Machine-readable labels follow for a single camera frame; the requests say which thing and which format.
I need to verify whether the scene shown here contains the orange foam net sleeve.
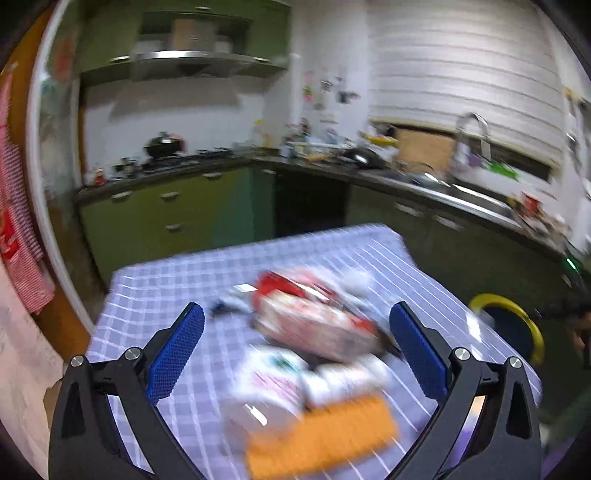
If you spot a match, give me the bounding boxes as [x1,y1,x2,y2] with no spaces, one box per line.
[245,394,399,479]

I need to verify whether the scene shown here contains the white pill bottle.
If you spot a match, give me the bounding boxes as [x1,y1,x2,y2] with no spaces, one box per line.
[301,354,392,409]

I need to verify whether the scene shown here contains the clear plastic bottle with label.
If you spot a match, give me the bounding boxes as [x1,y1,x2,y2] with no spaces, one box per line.
[221,345,308,451]

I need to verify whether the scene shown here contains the white tissue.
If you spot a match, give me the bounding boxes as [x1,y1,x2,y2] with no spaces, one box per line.
[315,267,374,306]

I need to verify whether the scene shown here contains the red soda can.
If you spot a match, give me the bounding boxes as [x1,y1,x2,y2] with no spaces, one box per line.
[252,271,338,308]

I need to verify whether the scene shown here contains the red white milk carton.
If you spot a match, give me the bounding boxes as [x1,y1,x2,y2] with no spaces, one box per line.
[257,290,379,363]

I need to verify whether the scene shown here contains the white blue powder sachet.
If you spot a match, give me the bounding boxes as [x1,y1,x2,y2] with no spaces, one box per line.
[209,295,252,317]

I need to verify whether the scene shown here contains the yellow rimmed trash bin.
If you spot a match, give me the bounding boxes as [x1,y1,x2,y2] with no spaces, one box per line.
[469,293,545,366]

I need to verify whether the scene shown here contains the steel kitchen faucet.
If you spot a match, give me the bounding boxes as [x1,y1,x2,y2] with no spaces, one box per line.
[451,112,492,173]

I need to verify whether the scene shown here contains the person's right hand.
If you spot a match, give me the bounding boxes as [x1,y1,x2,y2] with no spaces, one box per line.
[573,314,591,369]

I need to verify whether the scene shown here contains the blue checkered tablecloth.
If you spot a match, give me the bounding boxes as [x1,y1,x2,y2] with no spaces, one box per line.
[85,223,544,480]

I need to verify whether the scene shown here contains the green base cabinets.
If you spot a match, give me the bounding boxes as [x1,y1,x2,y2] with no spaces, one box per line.
[75,157,569,310]

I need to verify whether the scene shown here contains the steel sink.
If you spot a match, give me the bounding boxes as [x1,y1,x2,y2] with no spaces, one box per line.
[404,173,517,228]

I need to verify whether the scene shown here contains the red cup on counter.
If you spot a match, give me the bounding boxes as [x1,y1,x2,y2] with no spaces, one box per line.
[521,192,542,217]

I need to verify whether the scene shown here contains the wooden cutting board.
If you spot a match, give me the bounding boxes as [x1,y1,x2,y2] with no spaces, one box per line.
[397,129,455,173]

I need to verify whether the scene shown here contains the gas stove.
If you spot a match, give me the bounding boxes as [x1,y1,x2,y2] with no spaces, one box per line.
[141,148,233,171]

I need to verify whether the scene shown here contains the black wok on counter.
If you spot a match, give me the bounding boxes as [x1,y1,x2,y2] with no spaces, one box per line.
[342,147,386,169]

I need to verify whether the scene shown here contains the black pot on stove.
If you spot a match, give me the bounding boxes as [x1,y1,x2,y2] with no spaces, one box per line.
[144,132,185,159]

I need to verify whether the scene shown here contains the white window blind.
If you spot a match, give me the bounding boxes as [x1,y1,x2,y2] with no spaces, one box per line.
[367,1,564,166]

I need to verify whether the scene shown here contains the steel range hood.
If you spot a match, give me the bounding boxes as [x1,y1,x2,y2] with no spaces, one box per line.
[130,50,287,81]

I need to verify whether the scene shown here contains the green upper cabinets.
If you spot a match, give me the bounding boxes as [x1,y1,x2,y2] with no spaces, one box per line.
[77,1,291,86]

